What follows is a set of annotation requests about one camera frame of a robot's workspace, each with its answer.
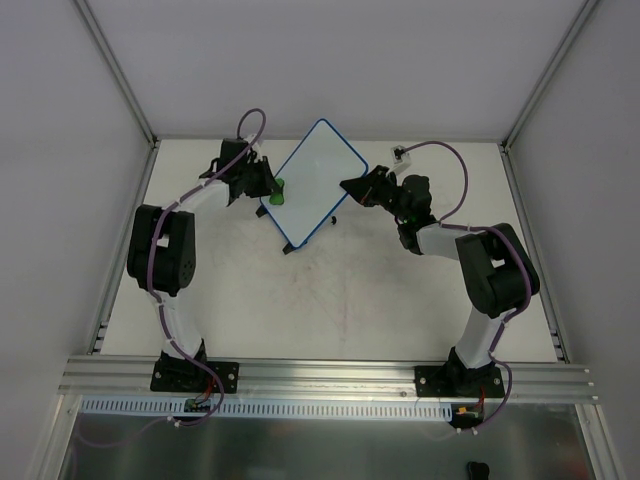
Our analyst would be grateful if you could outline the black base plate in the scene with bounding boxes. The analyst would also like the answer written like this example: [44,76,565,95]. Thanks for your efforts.
[413,364,505,399]
[150,357,240,394]

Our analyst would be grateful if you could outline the aluminium frame post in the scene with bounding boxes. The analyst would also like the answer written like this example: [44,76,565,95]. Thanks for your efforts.
[71,0,157,147]
[499,0,604,151]

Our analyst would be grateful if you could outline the right circuit board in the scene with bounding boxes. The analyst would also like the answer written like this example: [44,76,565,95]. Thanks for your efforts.
[453,403,485,422]

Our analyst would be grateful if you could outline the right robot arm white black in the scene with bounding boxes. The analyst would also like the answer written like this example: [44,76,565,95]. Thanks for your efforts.
[340,166,540,396]

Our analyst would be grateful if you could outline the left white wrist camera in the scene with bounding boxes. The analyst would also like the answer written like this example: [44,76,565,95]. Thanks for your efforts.
[245,134,262,156]

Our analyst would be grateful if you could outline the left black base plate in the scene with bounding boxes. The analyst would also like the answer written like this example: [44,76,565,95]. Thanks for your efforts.
[150,357,240,394]

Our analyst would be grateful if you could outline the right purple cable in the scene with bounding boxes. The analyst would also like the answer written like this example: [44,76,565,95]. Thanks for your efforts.
[401,141,533,434]

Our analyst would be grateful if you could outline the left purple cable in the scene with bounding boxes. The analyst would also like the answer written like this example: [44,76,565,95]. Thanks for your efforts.
[74,108,267,446]

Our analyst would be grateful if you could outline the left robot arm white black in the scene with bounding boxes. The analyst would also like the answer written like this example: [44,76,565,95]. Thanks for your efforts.
[126,135,283,392]

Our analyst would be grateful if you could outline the left circuit board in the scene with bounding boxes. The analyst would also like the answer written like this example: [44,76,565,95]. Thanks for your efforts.
[183,397,214,413]

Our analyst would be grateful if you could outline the purple cable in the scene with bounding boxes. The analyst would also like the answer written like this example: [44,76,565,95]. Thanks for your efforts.
[74,108,267,446]
[401,141,533,434]

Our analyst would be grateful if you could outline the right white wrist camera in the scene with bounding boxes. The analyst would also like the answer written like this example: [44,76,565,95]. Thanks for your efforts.
[389,145,412,175]

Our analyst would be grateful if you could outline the white slotted cable duct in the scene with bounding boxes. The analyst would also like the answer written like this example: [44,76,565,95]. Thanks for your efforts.
[79,396,453,423]

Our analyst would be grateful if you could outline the blue-framed whiteboard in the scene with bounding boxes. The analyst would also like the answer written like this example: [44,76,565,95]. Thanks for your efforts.
[260,118,369,251]

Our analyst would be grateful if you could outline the right aluminium frame post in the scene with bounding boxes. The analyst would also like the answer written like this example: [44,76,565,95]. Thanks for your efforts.
[499,0,604,151]

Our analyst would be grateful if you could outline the aluminium front rail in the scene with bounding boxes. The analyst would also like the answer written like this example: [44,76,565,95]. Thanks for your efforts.
[58,355,600,404]

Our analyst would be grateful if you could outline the green bone-shaped eraser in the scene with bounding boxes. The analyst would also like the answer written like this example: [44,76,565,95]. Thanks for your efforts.
[268,178,285,206]

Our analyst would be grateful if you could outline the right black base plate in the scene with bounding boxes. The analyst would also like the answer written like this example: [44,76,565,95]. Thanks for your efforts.
[413,364,505,399]

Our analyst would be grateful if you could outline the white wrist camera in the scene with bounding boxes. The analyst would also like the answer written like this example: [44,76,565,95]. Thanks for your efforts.
[389,145,412,175]
[245,134,262,156]

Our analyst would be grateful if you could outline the small black object bottom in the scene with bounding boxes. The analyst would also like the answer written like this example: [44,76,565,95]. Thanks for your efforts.
[466,462,490,480]

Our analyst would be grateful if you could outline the circuit board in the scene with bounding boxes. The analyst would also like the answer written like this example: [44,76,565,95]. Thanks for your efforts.
[453,403,485,422]
[183,397,214,413]

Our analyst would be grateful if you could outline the left aluminium frame post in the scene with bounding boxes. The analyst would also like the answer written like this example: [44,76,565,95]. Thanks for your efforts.
[71,0,157,147]

